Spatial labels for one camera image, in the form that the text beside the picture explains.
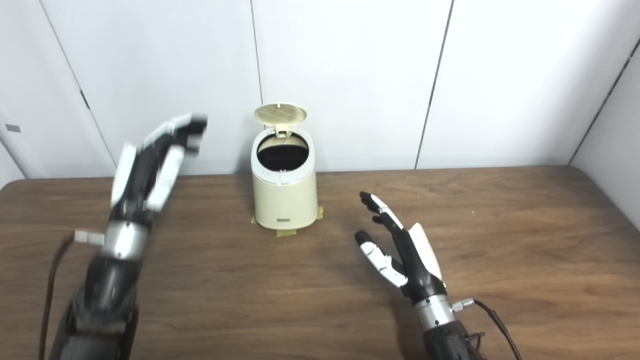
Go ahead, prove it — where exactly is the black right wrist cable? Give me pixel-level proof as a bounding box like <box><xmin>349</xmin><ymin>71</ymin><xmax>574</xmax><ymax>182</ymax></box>
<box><xmin>451</xmin><ymin>298</ymin><xmax>524</xmax><ymax>360</ymax></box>

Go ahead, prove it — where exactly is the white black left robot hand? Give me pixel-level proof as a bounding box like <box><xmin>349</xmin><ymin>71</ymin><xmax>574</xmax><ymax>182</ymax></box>
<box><xmin>109</xmin><ymin>113</ymin><xmax>208</xmax><ymax>226</ymax></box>

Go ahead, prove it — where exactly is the cream round bin lid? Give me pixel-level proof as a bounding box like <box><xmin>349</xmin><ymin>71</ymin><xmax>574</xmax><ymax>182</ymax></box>
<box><xmin>254</xmin><ymin>103</ymin><xmax>308</xmax><ymax>138</ymax></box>

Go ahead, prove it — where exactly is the cream-colored bin body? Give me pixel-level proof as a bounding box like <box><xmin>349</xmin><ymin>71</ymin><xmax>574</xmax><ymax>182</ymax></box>
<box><xmin>251</xmin><ymin>127</ymin><xmax>319</xmax><ymax>231</ymax></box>

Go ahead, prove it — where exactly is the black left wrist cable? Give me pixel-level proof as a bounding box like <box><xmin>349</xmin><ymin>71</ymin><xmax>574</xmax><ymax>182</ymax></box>
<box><xmin>39</xmin><ymin>229</ymin><xmax>106</xmax><ymax>360</ymax></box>

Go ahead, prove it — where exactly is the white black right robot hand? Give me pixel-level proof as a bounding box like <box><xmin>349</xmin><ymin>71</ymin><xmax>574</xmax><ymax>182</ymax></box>
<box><xmin>354</xmin><ymin>191</ymin><xmax>447</xmax><ymax>306</ymax></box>

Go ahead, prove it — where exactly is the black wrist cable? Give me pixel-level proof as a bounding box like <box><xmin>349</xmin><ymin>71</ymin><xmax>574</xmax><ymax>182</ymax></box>
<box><xmin>451</xmin><ymin>298</ymin><xmax>524</xmax><ymax>360</ymax></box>
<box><xmin>39</xmin><ymin>229</ymin><xmax>106</xmax><ymax>360</ymax></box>

